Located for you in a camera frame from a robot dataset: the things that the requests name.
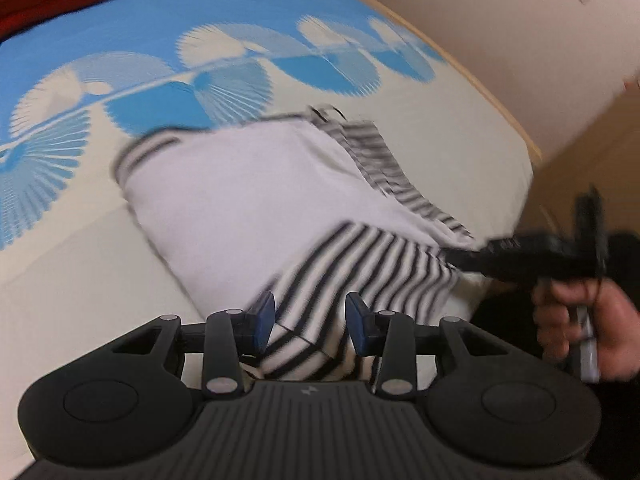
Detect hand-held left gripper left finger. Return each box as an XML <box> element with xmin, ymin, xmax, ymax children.
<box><xmin>111</xmin><ymin>290</ymin><xmax>277</xmax><ymax>402</ymax></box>

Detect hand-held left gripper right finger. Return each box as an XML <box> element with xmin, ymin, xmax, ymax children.
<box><xmin>345</xmin><ymin>292</ymin><xmax>507</xmax><ymax>400</ymax></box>

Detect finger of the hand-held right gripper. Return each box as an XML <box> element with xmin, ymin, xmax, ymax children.
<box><xmin>440</xmin><ymin>244</ymin><xmax>487</xmax><ymax>275</ymax></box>

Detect white black striped garment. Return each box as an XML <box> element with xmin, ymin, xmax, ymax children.
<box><xmin>111</xmin><ymin>105</ymin><xmax>488</xmax><ymax>386</ymax></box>

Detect person's right hand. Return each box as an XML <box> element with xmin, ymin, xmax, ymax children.
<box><xmin>532</xmin><ymin>280</ymin><xmax>640</xmax><ymax>385</ymax></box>

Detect blue white printed bed sheet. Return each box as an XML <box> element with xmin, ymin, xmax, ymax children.
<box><xmin>0</xmin><ymin>0</ymin><xmax>536</xmax><ymax>461</ymax></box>

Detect wooden bed frame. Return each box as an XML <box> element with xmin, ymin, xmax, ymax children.
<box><xmin>280</xmin><ymin>0</ymin><xmax>545</xmax><ymax>163</ymax></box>

